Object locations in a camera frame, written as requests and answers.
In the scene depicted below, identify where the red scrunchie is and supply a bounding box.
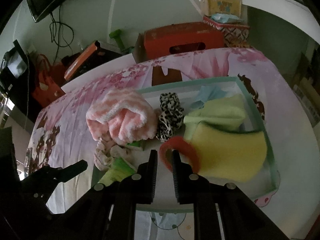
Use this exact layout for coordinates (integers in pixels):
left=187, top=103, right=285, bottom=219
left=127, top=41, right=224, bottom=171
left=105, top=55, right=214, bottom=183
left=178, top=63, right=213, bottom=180
left=159, top=136, right=200, bottom=173

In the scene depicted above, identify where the yellow green sponge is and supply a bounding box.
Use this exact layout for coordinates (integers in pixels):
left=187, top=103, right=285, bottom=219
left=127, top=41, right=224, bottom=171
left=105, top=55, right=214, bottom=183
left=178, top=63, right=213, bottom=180
left=189, top=122, right=268, bottom=183

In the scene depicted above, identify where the pink white floral scrunchie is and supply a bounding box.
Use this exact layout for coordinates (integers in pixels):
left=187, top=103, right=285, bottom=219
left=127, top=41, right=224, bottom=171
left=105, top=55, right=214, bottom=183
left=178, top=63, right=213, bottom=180
left=94, top=132, right=136, bottom=171

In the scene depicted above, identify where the teal white shallow box tray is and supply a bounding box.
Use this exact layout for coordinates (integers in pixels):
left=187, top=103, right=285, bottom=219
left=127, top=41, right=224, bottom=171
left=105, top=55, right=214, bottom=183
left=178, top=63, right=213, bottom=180
left=91, top=76, right=281, bottom=214

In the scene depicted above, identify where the leopard print scrunchie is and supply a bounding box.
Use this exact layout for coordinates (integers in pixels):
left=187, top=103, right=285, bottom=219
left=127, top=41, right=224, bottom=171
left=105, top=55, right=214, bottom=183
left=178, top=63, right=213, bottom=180
left=156, top=92, right=184, bottom=142

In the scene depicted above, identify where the pink white chevron towel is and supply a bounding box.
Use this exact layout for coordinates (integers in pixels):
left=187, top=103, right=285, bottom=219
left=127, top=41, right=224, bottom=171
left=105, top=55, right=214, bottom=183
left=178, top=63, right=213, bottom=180
left=86, top=88, right=157, bottom=146

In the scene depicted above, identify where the light green cloth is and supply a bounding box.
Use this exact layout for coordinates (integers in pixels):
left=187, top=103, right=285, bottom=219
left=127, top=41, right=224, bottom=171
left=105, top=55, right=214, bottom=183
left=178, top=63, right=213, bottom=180
left=183, top=94, right=247, bottom=140

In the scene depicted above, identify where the blue face mask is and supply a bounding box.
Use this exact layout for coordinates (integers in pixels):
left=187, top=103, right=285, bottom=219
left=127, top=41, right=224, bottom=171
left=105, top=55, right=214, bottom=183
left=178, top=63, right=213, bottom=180
left=190, top=86, right=232, bottom=110

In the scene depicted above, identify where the cartoon printed bed sheet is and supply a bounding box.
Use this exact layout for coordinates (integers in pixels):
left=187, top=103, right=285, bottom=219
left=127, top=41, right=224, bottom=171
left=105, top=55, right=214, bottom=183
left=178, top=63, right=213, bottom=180
left=25, top=48, right=319, bottom=237

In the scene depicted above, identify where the red tote bag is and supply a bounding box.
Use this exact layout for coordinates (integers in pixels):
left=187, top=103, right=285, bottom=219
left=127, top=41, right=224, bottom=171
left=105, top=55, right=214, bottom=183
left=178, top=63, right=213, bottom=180
left=32, top=54, right=66, bottom=108

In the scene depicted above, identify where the orange black box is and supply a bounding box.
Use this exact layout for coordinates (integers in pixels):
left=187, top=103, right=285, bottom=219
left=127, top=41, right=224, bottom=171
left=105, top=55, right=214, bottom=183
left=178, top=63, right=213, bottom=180
left=64, top=40, right=122, bottom=82

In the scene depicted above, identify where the red cardboard box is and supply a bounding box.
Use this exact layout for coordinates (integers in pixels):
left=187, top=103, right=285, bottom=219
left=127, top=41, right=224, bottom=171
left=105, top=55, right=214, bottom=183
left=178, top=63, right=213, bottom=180
left=132, top=22, right=225, bottom=63

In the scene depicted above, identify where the green dumbbell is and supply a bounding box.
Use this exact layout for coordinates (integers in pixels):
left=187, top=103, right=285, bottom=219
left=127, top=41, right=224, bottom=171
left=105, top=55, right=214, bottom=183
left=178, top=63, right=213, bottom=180
left=109, top=29, right=134, bottom=55

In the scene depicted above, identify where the red patterned tin box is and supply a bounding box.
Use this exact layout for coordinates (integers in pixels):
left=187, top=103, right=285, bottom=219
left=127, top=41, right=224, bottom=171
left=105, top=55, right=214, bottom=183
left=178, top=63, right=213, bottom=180
left=203, top=16, right=251, bottom=48

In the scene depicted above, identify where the blue wipes pack on tin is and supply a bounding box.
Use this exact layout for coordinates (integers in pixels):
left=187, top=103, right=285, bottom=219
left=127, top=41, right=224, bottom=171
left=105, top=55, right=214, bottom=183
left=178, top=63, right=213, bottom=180
left=210, top=13, right=244, bottom=24

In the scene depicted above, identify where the white round table edge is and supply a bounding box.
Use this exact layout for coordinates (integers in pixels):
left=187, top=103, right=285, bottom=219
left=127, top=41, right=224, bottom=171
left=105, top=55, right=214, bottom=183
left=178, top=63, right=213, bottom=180
left=241, top=0, right=319, bottom=45

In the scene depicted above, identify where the black wall cable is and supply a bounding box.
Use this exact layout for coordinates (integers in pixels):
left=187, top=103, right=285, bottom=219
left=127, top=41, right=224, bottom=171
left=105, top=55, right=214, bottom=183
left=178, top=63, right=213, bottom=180
left=48, top=4, right=75, bottom=66

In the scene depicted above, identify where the yellow gift box with handle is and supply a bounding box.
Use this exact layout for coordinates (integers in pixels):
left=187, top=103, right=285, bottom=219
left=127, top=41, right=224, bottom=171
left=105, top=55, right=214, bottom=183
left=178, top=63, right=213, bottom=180
left=199, top=0, right=242, bottom=17

